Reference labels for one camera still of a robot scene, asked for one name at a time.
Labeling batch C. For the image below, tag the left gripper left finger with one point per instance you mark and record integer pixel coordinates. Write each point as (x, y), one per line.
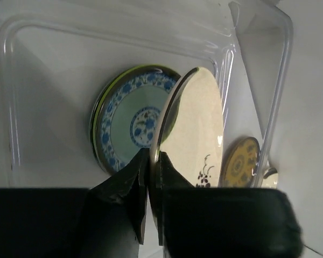
(105, 221)

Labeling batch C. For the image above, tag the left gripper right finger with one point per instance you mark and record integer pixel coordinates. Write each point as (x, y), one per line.
(222, 222)

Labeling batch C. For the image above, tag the blue white patterned plate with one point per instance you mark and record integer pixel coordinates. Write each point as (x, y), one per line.
(126, 121)

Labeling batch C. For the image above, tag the clear plastic bin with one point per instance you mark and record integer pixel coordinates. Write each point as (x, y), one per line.
(83, 83)

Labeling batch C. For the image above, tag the yellow patterned plate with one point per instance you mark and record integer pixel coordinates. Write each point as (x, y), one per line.
(240, 164)

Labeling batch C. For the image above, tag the cream plate with black patch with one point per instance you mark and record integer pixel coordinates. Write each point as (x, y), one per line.
(270, 178)

